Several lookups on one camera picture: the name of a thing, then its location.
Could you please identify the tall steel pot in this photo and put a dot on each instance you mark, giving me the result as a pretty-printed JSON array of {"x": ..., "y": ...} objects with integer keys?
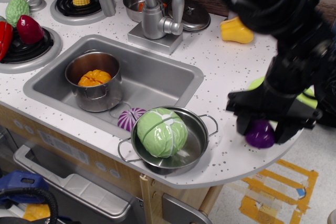
[{"x": 98, "y": 98}]

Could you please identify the purple striped toy onion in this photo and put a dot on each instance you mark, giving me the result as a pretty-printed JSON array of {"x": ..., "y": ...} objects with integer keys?
[{"x": 128, "y": 118}]

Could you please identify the green toy cabbage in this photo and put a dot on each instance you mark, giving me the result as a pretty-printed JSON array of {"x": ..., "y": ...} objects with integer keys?
[{"x": 162, "y": 132}]

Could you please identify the rear right stove burner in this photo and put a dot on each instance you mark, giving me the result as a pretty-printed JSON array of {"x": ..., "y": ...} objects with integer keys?
[{"x": 63, "y": 11}]

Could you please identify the green bumpy toy vegetable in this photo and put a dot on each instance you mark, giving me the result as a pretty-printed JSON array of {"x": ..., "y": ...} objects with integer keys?
[{"x": 15, "y": 9}]

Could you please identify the grey stove knob lower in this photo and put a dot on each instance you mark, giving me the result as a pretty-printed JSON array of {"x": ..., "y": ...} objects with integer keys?
[{"x": 36, "y": 5}]

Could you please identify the red toy bell pepper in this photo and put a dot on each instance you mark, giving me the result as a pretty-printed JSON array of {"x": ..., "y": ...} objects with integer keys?
[{"x": 6, "y": 38}]

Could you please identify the steel pot lid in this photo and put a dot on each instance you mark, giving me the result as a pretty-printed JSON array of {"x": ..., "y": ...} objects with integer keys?
[{"x": 192, "y": 15}]

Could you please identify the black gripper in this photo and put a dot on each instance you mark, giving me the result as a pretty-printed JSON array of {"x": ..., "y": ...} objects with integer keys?
[{"x": 262, "y": 102}]

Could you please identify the lime green plate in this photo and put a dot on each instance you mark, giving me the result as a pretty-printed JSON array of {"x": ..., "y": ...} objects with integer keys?
[{"x": 307, "y": 96}]

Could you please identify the silver toy faucet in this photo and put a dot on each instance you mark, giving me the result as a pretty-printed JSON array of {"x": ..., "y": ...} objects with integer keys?
[{"x": 156, "y": 30}]

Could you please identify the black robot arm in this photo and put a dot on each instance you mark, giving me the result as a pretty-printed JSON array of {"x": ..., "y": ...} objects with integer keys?
[{"x": 299, "y": 86}]

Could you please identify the front left stove burner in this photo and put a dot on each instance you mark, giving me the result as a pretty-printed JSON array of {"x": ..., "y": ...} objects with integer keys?
[{"x": 22, "y": 57}]

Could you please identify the grey toy oven door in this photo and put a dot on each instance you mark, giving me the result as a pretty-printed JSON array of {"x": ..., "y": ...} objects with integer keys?
[{"x": 81, "y": 195}]

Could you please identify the blue clamp tool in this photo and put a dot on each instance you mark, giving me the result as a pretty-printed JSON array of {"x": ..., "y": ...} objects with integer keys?
[{"x": 21, "y": 179}]

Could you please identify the orange toy pumpkin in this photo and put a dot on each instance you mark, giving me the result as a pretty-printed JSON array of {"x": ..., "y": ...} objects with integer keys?
[{"x": 94, "y": 78}]

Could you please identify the orange toy in small pot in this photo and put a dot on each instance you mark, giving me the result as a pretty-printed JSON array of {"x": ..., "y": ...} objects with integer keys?
[{"x": 140, "y": 6}]

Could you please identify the small steel pot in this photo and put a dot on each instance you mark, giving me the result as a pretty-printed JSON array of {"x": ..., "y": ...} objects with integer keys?
[{"x": 132, "y": 8}]

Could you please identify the yellow cloth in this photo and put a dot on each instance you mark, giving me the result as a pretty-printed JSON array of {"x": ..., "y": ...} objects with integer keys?
[{"x": 36, "y": 211}]

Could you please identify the purple toy eggplant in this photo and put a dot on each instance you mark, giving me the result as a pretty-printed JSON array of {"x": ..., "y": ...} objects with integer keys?
[{"x": 260, "y": 134}]

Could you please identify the yellow toy bell pepper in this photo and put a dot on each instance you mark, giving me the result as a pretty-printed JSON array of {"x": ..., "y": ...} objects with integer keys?
[{"x": 234, "y": 30}]

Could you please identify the dark red toy pepper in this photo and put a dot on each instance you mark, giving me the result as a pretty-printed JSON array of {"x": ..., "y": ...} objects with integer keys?
[{"x": 29, "y": 30}]

